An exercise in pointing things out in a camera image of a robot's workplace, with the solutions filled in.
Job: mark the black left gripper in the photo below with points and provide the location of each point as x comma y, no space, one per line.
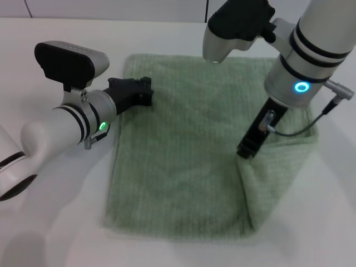
125,93

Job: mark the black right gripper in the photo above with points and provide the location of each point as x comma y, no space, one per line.
264,125

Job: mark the green ribbed towel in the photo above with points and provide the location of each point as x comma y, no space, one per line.
178,155

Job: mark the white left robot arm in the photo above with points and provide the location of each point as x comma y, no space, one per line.
53,130

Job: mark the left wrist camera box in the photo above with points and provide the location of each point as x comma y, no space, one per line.
69,62

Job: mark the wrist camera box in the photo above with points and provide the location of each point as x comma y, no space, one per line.
236,27
69,62

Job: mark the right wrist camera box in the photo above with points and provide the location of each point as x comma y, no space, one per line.
236,27

